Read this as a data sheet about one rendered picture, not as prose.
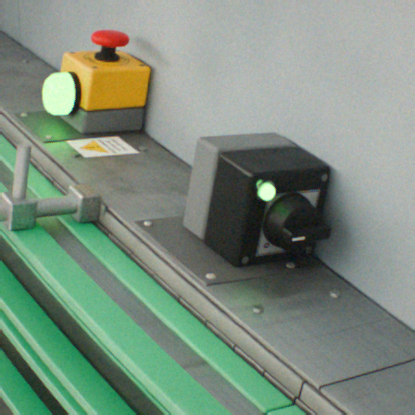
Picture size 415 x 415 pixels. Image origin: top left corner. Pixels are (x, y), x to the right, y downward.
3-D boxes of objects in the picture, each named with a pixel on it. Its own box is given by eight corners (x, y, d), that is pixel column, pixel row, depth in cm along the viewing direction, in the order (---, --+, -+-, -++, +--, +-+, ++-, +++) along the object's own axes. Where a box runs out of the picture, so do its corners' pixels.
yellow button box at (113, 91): (114, 108, 116) (53, 113, 112) (124, 44, 113) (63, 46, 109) (145, 131, 110) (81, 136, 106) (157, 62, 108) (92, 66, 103)
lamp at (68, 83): (59, 106, 110) (34, 107, 109) (66, 66, 108) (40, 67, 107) (78, 120, 107) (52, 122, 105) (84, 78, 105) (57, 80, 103)
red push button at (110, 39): (81, 57, 109) (85, 27, 107) (114, 56, 111) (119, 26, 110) (97, 69, 106) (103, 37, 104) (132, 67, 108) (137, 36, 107)
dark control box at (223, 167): (262, 216, 95) (181, 226, 91) (279, 130, 92) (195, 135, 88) (320, 257, 89) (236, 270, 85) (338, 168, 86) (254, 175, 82)
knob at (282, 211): (302, 241, 88) (327, 259, 85) (257, 247, 85) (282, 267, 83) (313, 189, 86) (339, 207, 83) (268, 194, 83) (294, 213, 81)
